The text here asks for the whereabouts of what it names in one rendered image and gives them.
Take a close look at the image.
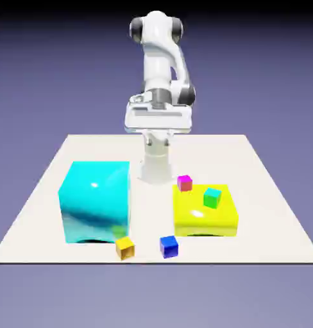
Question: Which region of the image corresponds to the small magenta cube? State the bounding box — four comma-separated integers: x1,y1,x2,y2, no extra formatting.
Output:
176,174,194,193

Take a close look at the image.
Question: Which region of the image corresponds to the small yellow cube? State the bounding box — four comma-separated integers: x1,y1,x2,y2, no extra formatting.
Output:
115,236,136,261

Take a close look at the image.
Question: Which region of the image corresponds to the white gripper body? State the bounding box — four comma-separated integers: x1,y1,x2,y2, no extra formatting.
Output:
124,101,193,135

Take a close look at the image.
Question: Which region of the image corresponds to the large yellow box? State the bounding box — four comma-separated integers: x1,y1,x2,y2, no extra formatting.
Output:
172,183,240,238

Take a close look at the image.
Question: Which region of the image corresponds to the small green cube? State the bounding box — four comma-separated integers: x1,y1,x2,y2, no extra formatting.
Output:
203,187,223,209

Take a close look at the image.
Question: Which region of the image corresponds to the small blue cube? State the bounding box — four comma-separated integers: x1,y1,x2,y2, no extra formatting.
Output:
159,235,180,259

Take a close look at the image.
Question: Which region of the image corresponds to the large cyan box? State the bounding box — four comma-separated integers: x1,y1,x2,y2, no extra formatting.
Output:
58,160,132,245

